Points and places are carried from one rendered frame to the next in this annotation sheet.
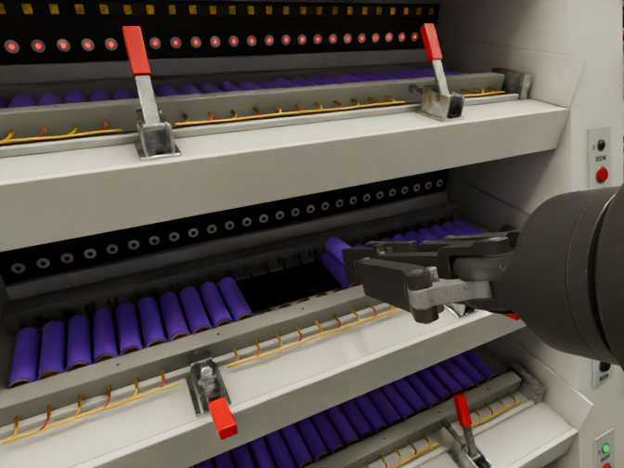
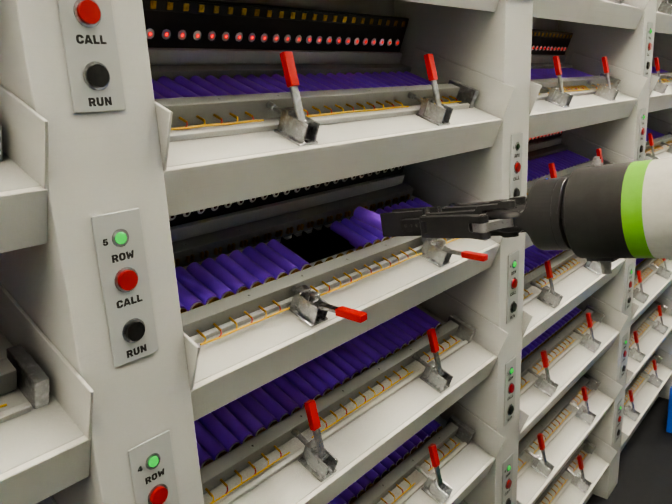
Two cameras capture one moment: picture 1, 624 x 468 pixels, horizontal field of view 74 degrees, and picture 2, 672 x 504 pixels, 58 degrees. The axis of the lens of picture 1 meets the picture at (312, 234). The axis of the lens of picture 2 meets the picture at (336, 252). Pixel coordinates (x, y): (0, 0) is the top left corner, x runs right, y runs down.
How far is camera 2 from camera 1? 0.45 m
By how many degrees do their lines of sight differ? 25
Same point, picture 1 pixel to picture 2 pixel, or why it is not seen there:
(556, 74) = (495, 94)
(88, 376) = (235, 302)
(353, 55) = (350, 55)
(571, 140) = (502, 142)
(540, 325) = (537, 234)
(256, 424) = (337, 336)
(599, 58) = (518, 85)
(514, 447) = (461, 369)
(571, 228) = (551, 193)
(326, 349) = (367, 287)
